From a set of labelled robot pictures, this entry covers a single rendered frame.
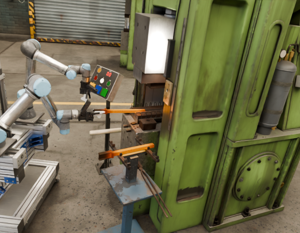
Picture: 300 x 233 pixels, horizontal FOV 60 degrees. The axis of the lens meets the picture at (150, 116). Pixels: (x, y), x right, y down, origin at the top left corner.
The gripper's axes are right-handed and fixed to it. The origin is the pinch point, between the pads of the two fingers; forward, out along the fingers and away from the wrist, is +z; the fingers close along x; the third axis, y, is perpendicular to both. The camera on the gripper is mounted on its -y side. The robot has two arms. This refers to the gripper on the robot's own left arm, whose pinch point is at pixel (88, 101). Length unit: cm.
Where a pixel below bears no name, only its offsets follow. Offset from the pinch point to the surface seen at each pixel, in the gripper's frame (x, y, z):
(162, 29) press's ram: 30, -61, -75
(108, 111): 34.5, -25.4, -8.9
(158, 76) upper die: 23, -62, -39
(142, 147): 71, -57, -2
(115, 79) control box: -12.7, -22.0, -20.9
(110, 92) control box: -6.8, -19.2, -9.6
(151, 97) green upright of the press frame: -4, -58, -10
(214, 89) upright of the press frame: 42, -104, -39
